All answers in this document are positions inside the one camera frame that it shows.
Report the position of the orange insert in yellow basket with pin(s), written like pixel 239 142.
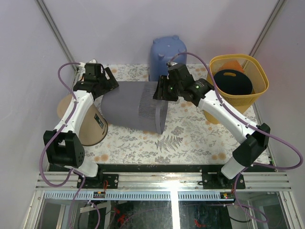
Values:
pixel 233 65

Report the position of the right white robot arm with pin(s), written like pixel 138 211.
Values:
pixel 247 133

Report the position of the floral table cloth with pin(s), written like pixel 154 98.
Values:
pixel 188 138

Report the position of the grey mesh waste basket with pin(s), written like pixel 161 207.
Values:
pixel 132 105

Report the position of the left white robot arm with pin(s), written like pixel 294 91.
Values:
pixel 63 146

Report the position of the blue plastic bucket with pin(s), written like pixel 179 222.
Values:
pixel 162 50

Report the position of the beige bin with black rim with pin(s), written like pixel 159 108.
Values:
pixel 93 128

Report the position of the yellow mesh waste basket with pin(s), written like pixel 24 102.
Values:
pixel 252 69

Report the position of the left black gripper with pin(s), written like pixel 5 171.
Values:
pixel 111 84

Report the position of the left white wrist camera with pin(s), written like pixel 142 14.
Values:
pixel 87 66

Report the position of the aluminium mounting rail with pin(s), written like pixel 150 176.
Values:
pixel 162 186

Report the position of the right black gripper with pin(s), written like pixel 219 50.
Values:
pixel 160 91

